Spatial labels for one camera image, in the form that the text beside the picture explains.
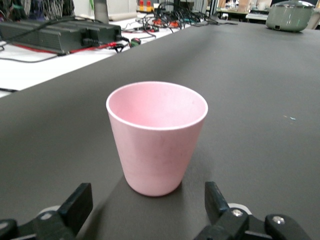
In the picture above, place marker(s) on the white desk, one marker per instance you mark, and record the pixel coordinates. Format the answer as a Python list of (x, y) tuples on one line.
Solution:
[(50, 72)]

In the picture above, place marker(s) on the pale green cooking pot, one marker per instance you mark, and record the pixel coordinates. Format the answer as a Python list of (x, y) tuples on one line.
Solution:
[(287, 20)]

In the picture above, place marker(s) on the glass lid with beige knob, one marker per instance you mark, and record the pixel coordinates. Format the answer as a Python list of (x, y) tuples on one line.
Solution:
[(292, 3)]

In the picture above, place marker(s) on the dark grey table mat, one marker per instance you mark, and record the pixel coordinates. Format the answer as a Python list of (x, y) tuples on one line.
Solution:
[(250, 150)]

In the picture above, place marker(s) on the orange grey adapter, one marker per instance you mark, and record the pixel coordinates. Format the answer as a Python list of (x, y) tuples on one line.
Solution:
[(174, 24), (158, 22)]

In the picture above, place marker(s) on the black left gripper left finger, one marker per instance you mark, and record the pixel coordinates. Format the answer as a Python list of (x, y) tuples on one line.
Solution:
[(72, 210)]

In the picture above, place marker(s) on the pink plastic cup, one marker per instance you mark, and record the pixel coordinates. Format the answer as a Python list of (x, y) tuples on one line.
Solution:
[(155, 150)]

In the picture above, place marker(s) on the black power supply box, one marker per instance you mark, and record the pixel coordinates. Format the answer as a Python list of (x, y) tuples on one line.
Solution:
[(50, 35)]

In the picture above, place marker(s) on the yellow emergency stop box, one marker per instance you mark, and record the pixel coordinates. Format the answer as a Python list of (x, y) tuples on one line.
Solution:
[(149, 5), (141, 5)]

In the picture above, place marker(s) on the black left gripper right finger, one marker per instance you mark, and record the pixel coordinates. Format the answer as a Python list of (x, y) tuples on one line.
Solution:
[(217, 215)]

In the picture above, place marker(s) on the grey cylindrical post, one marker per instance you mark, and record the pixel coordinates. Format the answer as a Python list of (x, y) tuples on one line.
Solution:
[(101, 11)]

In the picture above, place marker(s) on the green terminal connector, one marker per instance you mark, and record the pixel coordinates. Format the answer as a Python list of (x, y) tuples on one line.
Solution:
[(135, 42)]

